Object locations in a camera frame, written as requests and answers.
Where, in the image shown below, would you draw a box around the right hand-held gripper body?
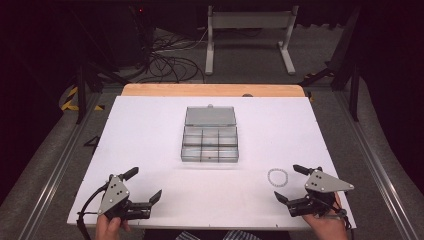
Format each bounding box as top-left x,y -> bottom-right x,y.
285,167 -> 355,218

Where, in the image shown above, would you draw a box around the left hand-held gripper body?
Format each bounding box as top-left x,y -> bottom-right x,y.
97,173 -> 153,221

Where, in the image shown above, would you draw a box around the white bead bracelet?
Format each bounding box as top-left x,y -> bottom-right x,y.
266,167 -> 289,188

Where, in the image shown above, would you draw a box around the clear plastic compartment box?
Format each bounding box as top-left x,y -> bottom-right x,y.
180,105 -> 240,164

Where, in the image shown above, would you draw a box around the person's left hand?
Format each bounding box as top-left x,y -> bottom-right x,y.
94,213 -> 132,240

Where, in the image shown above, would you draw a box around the person's right hand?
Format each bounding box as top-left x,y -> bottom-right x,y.
301,192 -> 349,240

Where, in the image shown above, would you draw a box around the white table cover board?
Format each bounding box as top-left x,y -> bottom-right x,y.
66,95 -> 357,232

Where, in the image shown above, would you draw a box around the person's striped clothing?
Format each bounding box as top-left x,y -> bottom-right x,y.
174,229 -> 263,240

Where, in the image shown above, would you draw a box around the black tripod stand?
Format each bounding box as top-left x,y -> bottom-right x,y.
74,61 -> 131,125
298,6 -> 363,123

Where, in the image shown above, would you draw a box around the yellow black floor tape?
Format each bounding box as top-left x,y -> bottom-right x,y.
60,85 -> 106,112

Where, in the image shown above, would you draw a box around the wooden table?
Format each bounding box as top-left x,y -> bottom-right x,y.
120,83 -> 307,98

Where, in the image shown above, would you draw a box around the white metal stand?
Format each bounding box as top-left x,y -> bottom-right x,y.
204,4 -> 300,77

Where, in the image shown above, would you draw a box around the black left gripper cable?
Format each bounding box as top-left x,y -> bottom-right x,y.
75,182 -> 110,240

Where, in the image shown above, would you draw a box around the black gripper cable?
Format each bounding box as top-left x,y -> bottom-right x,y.
75,182 -> 110,240
328,206 -> 355,240

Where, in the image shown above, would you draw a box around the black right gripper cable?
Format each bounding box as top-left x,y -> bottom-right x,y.
328,206 -> 355,240

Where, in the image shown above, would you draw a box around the black triangular bracket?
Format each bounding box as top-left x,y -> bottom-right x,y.
83,134 -> 101,148

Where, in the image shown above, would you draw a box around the aluminium floor rail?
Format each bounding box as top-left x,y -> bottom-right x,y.
18,91 -> 103,240
334,89 -> 418,240

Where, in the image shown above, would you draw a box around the black floor cables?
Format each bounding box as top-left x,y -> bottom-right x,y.
146,28 -> 209,84

